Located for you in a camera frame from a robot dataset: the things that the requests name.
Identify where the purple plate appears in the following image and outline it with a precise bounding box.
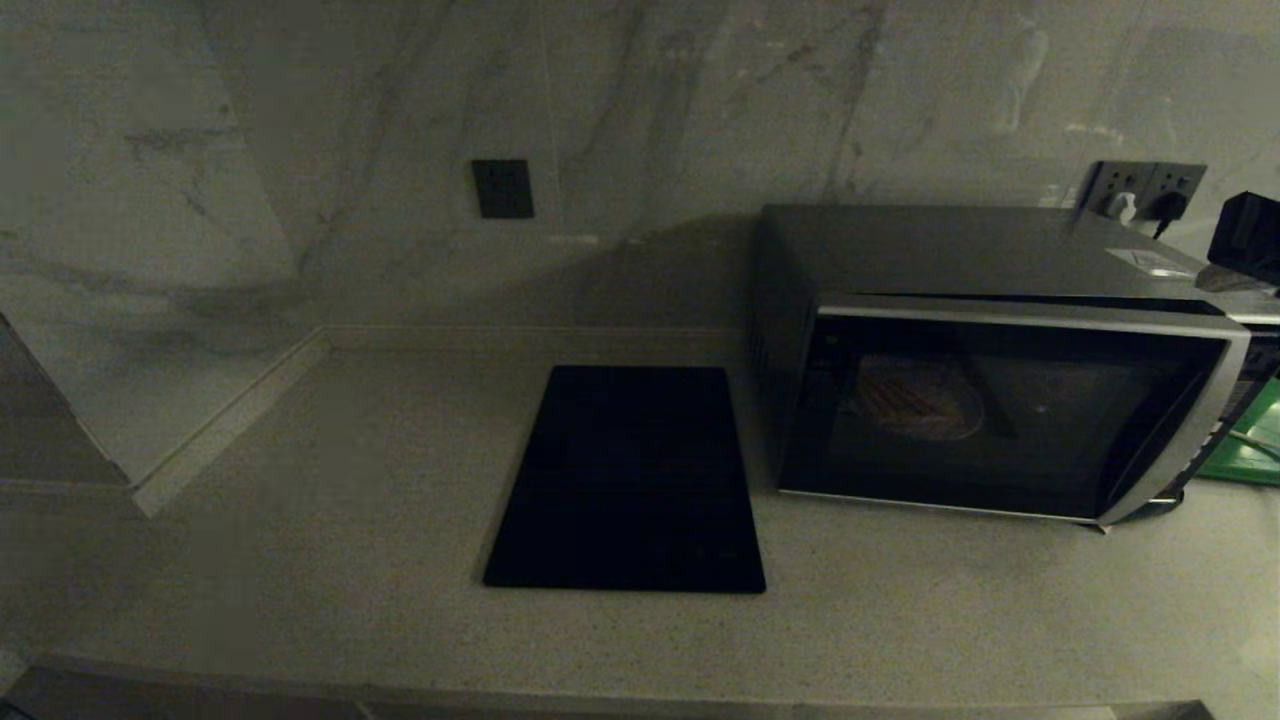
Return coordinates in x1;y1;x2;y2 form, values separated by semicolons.
855;355;986;443

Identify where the microwave oven door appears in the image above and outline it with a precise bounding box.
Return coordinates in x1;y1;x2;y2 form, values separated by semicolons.
778;295;1253;528

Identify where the silver microwave oven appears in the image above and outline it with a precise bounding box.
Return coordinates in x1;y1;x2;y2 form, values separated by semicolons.
752;204;1280;528

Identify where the black induction cooktop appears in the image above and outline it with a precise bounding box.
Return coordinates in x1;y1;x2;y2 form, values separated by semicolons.
483;366;767;594

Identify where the green cutting board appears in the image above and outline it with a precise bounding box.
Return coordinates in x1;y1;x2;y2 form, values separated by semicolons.
1198;378;1280;488

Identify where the dark wall switch panel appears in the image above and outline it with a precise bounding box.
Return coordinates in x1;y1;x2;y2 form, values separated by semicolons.
472;160;535;220

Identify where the grey wall outlet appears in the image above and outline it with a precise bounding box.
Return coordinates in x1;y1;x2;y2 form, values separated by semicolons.
1085;161;1158;217
1148;163;1208;219

